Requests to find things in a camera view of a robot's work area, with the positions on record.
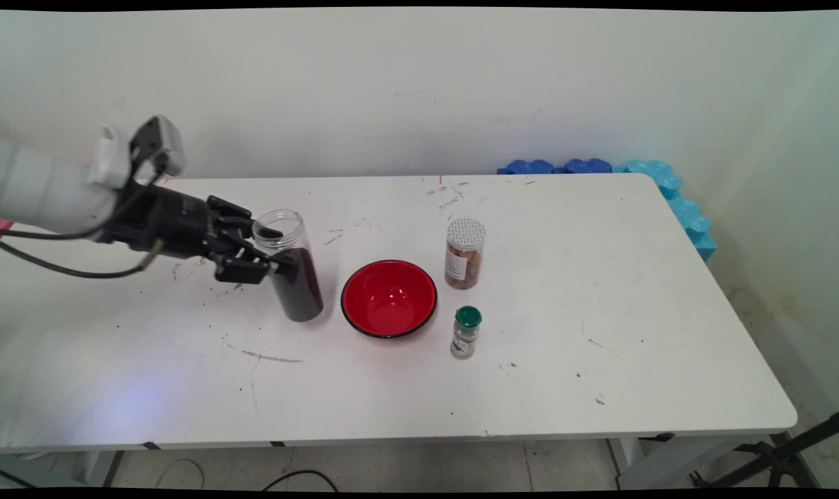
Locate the light blue foam mat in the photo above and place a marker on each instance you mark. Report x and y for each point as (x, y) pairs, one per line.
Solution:
(669, 184)

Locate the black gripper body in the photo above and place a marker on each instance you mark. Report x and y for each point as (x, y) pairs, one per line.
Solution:
(163, 222)

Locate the white table leg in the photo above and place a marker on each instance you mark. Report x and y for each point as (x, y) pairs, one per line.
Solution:
(97, 468)
(662, 464)

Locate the green-capped spice bottle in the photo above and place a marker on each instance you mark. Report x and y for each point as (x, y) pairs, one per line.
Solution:
(466, 339)

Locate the white-lidded jar of brown snacks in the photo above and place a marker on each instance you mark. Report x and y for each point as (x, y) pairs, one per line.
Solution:
(464, 263)

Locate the clear jar of black seeds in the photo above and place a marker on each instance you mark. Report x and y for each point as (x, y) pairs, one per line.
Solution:
(303, 294)

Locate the black tripod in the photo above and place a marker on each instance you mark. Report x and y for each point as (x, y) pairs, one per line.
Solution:
(780, 457)

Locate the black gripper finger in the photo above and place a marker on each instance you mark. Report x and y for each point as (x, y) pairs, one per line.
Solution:
(232, 216)
(243, 267)

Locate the pink foam block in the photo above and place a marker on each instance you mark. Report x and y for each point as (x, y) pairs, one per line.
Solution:
(3, 227)

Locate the red bowl with black rim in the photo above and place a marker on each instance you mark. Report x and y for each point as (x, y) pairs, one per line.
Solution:
(388, 298)

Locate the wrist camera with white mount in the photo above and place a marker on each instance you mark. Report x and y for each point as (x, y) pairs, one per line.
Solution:
(163, 138)

